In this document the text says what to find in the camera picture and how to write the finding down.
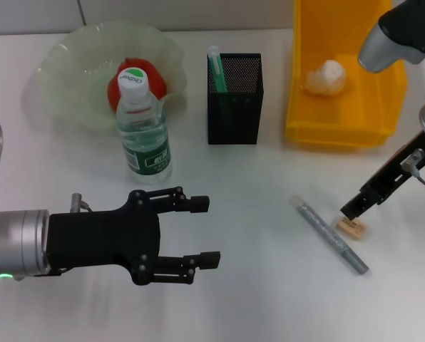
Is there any green toothbrush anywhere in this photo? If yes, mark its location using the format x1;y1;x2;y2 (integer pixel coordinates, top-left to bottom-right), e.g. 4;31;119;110
207;46;230;94

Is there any right gripper connector cable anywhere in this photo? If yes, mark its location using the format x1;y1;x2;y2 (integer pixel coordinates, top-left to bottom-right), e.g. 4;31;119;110
401;148;425;192

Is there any green label water bottle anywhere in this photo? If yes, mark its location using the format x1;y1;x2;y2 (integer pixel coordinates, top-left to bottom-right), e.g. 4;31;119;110
115;67;173;185

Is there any yellow plastic bin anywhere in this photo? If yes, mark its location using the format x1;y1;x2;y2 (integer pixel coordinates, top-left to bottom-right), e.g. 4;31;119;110
282;0;409;153

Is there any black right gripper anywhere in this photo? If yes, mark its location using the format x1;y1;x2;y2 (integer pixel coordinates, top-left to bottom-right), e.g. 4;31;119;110
339;130;425;220

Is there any black mesh pen holder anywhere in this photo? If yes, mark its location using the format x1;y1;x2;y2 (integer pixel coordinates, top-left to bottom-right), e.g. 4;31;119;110
207;53;264;146

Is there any left gripper connector cable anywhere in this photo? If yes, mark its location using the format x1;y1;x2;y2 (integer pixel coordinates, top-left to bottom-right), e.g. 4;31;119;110
71;192;94;213

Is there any gripper connector cable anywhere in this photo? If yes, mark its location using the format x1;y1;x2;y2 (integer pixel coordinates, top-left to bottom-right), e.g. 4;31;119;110
71;192;94;213
401;148;425;192

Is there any tan eraser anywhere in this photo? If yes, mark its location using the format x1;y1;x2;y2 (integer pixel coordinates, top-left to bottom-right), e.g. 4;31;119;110
335;215;367;242

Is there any silver glitter pen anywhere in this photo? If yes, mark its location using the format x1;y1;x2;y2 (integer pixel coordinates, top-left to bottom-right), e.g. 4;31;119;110
289;195;371;276

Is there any translucent wavy fruit plate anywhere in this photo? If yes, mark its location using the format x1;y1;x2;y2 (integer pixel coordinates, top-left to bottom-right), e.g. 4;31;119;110
37;21;188;133

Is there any white paper ball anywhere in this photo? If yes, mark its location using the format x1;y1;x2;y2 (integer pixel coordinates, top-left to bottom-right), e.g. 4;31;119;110
304;59;347;98

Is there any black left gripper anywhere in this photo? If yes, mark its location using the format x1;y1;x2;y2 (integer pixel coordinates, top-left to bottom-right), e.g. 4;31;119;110
47;185;222;286

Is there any red-orange fruit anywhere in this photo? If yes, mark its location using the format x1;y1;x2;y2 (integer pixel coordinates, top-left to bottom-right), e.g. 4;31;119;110
107;56;168;111

